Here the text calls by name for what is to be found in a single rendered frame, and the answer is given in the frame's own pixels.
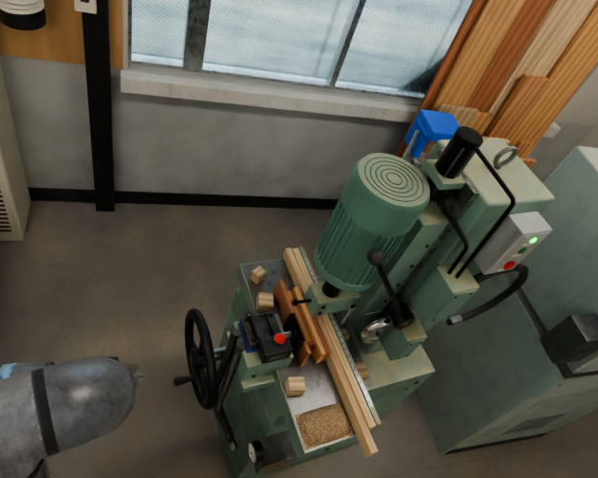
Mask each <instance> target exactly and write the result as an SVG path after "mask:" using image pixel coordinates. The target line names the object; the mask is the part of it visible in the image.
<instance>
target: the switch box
mask: <svg viewBox="0 0 598 478"><path fill-rule="evenodd" d="M551 231H552V228H551V227H550V225H549V224H548V223H547V222H546V221H545V219H544V218H543V217H542V216H541V215H540V214H539V212H538V211H533V212H524V213H517V214H509V215H508V216H507V217H506V218H505V219H504V221H503V222H502V223H501V225H500V226H499V227H498V228H497V230H496V231H495V232H494V234H493V235H492V236H491V238H490V239H489V240H488V241H487V243H486V244H485V245H484V247H483V248H482V249H481V250H480V252H479V253H478V254H477V256H476V257H475V258H474V261H475V262H476V264H477V265H478V267H479V268H480V270H481V271H482V273H483V274H484V275H486V274H491V273H496V272H501V271H506V270H499V269H501V268H503V267H504V265H505V264H507V263H508V262H511V261H514V262H515V265H514V267H512V268H510V269H508V270H511V269H514V268H515V267H516V266H517V265H518V264H519V263H520V262H521V261H522V260H523V259H524V258H525V257H526V256H527V255H528V254H529V253H530V252H531V251H532V250H533V249H534V248H535V247H536V246H537V245H538V244H539V243H540V242H541V241H542V240H543V239H544V238H545V237H546V236H547V235H548V234H549V233H550V232H551ZM535 236H536V237H537V240H536V241H535V242H534V243H532V244H531V245H527V246H523V245H524V244H527V243H529V240H530V239H532V238H533V237H535ZM524 247H527V250H526V252H524V253H522V254H521V255H519V256H515V257H512V256H513V255H515V254H518V253H517V252H518V251H519V250H520V249H521V248H524ZM498 270H499V271H498Z"/></svg>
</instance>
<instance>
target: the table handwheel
mask: <svg viewBox="0 0 598 478"><path fill-rule="evenodd" d="M194 323H196V327H197V330H198V334H199V336H200V343H199V347H198V348H197V346H196V343H195V341H194ZM184 335H185V348H186V357H187V362H188V368H189V373H190V376H193V379H194V380H193V381H192V385H193V388H194V391H195V394H196V399H197V401H198V403H199V404H200V406H201V407H202V408H203V409H205V410H210V409H212V408H213V406H214V405H215V402H216V396H217V372H216V364H215V362H216V361H217V360H221V359H222V358H223V355H224V353H225V350H226V347H227V346H223V347H219V348H215V349H214V347H213V343H212V339H211V335H210V331H209V328H208V325H207V323H206V321H205V319H204V317H203V315H202V314H201V312H200V311H199V310H198V309H196V308H192V309H190V310H189V311H188V312H187V315H186V318H185V327H184ZM204 368H206V376H205V369H204ZM206 378H207V383H206Z"/></svg>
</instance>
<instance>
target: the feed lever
mask: <svg viewBox="0 0 598 478"><path fill-rule="evenodd" d="M366 259H367V262H368V263H370V264H371V265H372V266H376V268H377V270H378V272H379V274H380V276H381V278H382V281H383V284H384V286H385V289H386V291H387V293H388V295H389V297H390V300H391V302H392V303H393V306H392V307H390V308H389V309H388V311H387V315H388V317H389V319H390V320H391V322H392V324H393V325H394V327H395V328H396V329H402V328H404V327H406V326H408V325H410V324H411V323H413V322H414V321H415V317H414V315H413V314H412V312H411V310H410V308H409V306H408V305H407V303H398V301H397V298H396V296H395V293H394V291H393V289H392V286H391V284H390V283H389V280H388V278H387V275H386V273H385V271H384V268H383V264H382V262H383V260H384V255H383V252H382V251H381V250H379V249H377V248H374V249H372V250H370V251H369V252H368V253H367V257H366Z"/></svg>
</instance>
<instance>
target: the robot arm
mask: <svg viewBox="0 0 598 478"><path fill-rule="evenodd" d="M137 367H138V365H137V364H130V365H128V366H127V367H125V366H124V365H123V364H121V363H120V362H119V359H118V357H92V358H80V359H75V360H71V361H66V362H58V361H55V362H36V363H17V362H15V363H12V364H4V365H3V366H1V368H0V478H50V474H49V471H48V467H47V461H46V458H47V457H49V456H51V455H54V454H57V453H59V452H62V451H65V450H69V449H72V448H74V447H77V446H79V445H82V444H83V443H86V442H88V441H90V440H93V439H95V438H98V437H100V436H102V435H104V434H106V433H108V432H111V431H113V430H114V429H116V428H117V427H118V426H120V424H121V423H122V422H123V421H124V420H125V418H126V417H127V416H128V415H129V414H130V412H131V410H132V408H133V405H134V403H135V398H136V386H137V385H138V384H140V383H141V382H143V381H144V380H145V374H143V373H141V372H139V371H137Z"/></svg>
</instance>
